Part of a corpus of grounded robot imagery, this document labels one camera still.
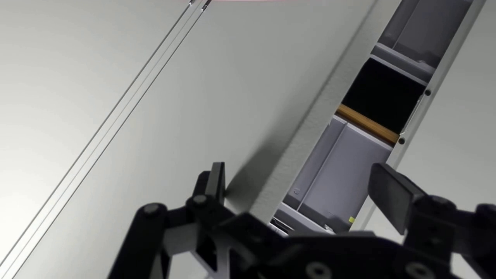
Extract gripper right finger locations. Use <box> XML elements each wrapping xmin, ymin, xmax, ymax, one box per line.
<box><xmin>367</xmin><ymin>162</ymin><xmax>496</xmax><ymax>279</ymax></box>

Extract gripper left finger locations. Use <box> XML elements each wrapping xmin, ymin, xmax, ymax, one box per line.
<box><xmin>108</xmin><ymin>162</ymin><xmax>274</xmax><ymax>279</ymax></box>

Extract white cabinet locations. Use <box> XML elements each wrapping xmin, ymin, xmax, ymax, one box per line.
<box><xmin>0</xmin><ymin>0</ymin><xmax>496</xmax><ymax>279</ymax></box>

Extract white cabinet door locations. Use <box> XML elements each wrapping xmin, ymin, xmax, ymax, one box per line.
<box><xmin>353</xmin><ymin>0</ymin><xmax>496</xmax><ymax>272</ymax></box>
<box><xmin>0</xmin><ymin>0</ymin><xmax>194</xmax><ymax>266</ymax></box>
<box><xmin>8</xmin><ymin>0</ymin><xmax>403</xmax><ymax>279</ymax></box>

